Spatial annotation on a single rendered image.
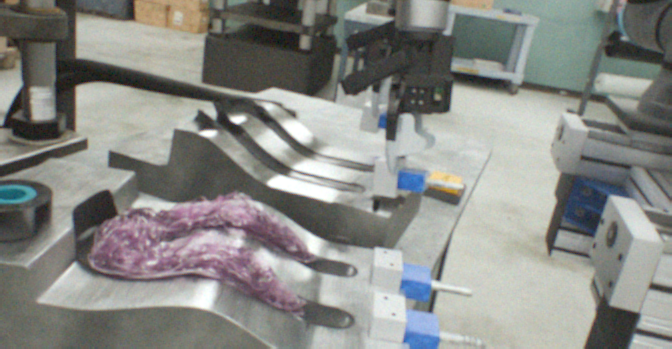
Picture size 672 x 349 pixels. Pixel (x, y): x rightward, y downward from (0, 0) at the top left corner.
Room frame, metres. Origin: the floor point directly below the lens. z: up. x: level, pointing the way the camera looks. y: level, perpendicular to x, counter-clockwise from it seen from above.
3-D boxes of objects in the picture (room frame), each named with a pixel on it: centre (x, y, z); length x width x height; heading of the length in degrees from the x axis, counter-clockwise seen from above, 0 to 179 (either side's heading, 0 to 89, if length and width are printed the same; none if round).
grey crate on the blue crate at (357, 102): (4.18, -0.22, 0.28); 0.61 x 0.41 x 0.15; 84
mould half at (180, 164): (0.98, 0.11, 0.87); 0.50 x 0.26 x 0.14; 72
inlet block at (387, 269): (0.67, -0.13, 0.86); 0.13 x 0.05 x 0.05; 89
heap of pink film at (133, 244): (0.62, 0.14, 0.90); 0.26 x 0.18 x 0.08; 89
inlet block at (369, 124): (1.15, -0.10, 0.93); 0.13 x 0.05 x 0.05; 72
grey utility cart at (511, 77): (6.78, -1.31, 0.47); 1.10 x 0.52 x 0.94; 91
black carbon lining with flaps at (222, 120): (0.96, 0.10, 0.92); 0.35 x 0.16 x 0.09; 72
